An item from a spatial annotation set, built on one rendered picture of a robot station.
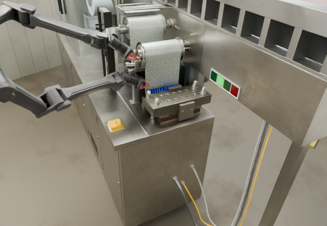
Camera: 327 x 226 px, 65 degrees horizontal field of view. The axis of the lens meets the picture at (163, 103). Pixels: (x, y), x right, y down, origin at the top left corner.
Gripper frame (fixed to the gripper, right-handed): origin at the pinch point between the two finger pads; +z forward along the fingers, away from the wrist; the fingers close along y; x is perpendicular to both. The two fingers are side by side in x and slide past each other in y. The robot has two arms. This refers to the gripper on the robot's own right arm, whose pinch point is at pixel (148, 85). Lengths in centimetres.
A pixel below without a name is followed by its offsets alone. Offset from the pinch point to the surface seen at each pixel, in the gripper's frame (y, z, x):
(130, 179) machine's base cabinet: 26, 3, -52
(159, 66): 0.3, 0.8, 13.6
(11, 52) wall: -272, -42, -103
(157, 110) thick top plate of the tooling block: 19.9, 0.2, -6.2
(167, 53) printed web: 0.1, 1.0, 22.5
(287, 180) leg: 77, 54, -1
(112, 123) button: 10.0, -16.5, -25.9
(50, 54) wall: -292, 10, -93
